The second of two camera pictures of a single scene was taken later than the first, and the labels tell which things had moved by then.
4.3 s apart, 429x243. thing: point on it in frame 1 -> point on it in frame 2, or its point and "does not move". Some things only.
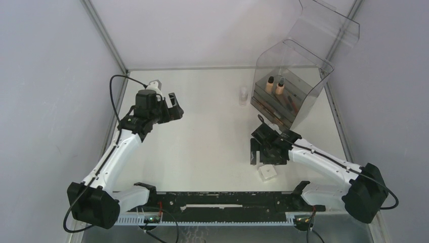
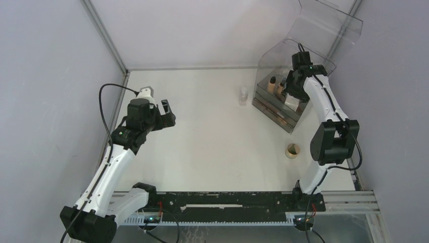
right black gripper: x=254 y=147 -> x=289 y=88
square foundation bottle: x=269 y=85 does not move
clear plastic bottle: x=243 y=95 does not move
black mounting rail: x=228 y=206 does not move
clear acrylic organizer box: x=289 y=73 does not move
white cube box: x=267 y=172 -> x=291 y=102
